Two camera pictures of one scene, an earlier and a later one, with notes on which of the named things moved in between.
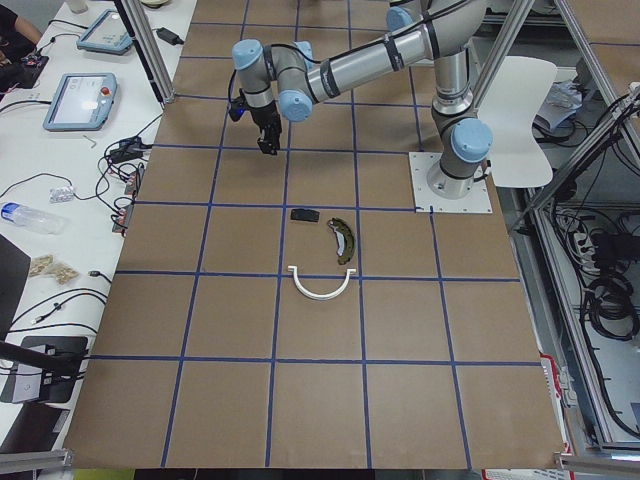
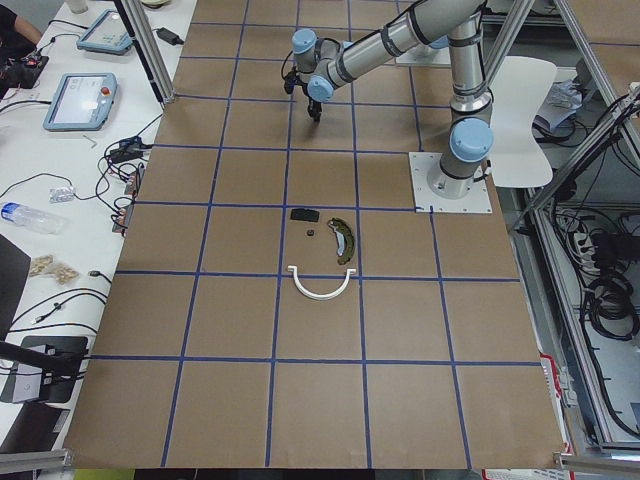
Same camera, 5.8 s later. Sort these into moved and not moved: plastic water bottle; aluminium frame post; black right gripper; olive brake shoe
Moved: black right gripper
Not moved: olive brake shoe; plastic water bottle; aluminium frame post
